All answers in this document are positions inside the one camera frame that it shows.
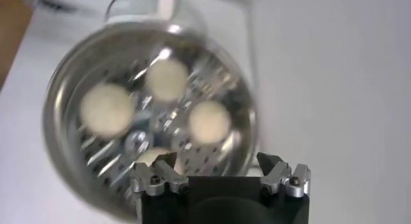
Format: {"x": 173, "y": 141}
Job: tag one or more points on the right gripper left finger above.
{"x": 151, "y": 180}

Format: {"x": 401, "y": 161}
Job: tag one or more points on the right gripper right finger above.
{"x": 276, "y": 175}

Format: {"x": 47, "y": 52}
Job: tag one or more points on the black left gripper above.
{"x": 56, "y": 5}

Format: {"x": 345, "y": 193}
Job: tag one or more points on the white steamed baozi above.
{"x": 167, "y": 80}
{"x": 209, "y": 122}
{"x": 149, "y": 155}
{"x": 107, "y": 111}

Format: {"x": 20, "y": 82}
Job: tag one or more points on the stainless steel steamer basket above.
{"x": 70, "y": 84}

